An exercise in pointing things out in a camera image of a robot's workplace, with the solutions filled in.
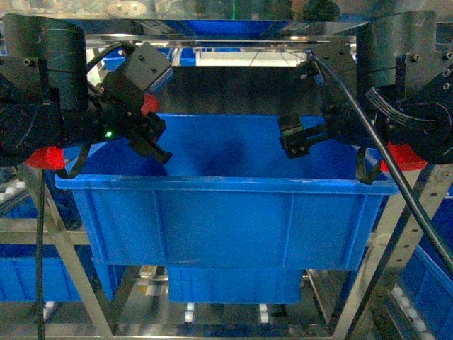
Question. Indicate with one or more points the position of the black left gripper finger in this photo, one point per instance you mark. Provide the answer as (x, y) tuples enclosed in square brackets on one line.
[(145, 148)]

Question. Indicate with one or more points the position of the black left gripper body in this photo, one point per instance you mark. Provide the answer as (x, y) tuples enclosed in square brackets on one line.
[(125, 107)]

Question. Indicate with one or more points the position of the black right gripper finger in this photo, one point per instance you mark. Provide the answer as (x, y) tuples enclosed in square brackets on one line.
[(293, 138)]

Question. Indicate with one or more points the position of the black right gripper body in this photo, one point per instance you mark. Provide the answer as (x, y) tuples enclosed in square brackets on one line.
[(340, 119)]

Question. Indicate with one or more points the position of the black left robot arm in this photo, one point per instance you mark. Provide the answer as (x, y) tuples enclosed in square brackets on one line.
[(47, 102)]

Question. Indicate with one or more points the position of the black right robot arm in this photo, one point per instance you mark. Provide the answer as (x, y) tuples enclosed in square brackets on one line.
[(398, 76)]

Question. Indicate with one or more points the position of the black back panel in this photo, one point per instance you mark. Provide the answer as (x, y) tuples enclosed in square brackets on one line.
[(240, 90)]

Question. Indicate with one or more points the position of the large blue target bin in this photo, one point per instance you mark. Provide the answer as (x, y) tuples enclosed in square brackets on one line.
[(228, 198)]

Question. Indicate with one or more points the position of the blue bin below target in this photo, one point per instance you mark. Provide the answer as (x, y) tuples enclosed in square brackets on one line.
[(234, 286)]

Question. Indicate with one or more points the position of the blue bin bottom left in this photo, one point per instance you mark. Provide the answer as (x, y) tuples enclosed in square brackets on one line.
[(18, 274)]

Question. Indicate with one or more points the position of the blue bin bottom right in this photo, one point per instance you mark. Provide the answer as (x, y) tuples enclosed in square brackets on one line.
[(428, 285)]

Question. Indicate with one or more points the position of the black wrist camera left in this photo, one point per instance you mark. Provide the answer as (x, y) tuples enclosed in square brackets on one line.
[(148, 69)]

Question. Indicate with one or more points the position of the steel shelf frame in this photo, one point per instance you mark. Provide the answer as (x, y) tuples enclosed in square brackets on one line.
[(346, 297)]

